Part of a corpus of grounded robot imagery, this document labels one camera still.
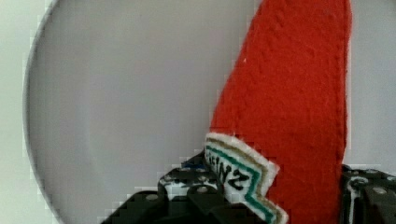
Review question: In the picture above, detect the red felt ketchup bottle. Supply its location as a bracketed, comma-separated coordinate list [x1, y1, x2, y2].
[205, 0, 351, 224]

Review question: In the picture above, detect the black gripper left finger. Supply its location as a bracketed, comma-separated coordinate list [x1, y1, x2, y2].
[101, 153, 267, 224]

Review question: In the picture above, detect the grey round plate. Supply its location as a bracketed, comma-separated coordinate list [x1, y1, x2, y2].
[22, 0, 396, 224]

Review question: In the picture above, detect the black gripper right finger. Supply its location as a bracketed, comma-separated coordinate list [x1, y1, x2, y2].
[339, 165, 396, 224]

